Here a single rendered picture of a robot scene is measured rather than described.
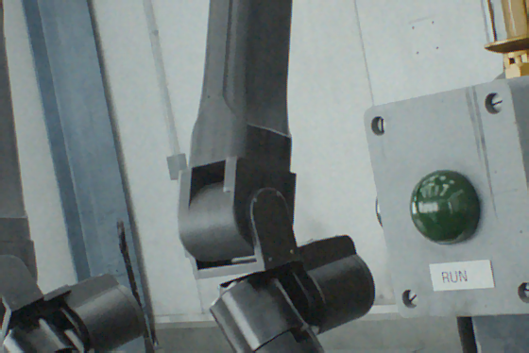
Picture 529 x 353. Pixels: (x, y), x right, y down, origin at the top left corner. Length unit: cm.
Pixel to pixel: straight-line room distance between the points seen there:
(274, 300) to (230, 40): 19
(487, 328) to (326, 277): 36
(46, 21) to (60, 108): 68
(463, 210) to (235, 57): 43
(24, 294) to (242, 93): 36
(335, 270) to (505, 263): 44
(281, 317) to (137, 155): 831
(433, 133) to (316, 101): 721
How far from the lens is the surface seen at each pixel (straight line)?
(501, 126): 46
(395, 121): 49
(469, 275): 47
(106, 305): 114
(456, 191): 46
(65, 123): 940
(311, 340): 84
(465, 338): 56
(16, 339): 113
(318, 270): 88
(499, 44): 54
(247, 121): 84
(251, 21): 87
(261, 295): 84
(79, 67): 912
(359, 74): 743
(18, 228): 116
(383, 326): 757
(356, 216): 759
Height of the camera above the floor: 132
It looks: 3 degrees down
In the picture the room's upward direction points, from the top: 10 degrees counter-clockwise
